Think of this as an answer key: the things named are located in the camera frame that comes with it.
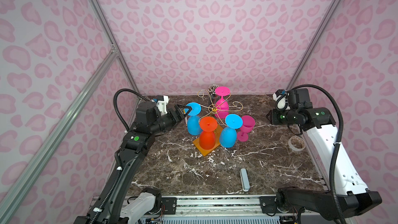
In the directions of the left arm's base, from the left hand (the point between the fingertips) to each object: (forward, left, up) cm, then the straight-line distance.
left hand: (189, 109), depth 65 cm
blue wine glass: (-1, -1, -9) cm, 9 cm away
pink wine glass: (+4, -30, -19) cm, 36 cm away
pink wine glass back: (+11, -16, -12) cm, 23 cm away
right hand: (+1, -37, -7) cm, 38 cm away
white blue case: (-20, -26, -33) cm, 46 cm away
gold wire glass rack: (+32, -32, -36) cm, 58 cm away
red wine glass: (-6, -8, -2) cm, 10 cm away
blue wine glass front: (-6, -17, -11) cm, 21 cm away
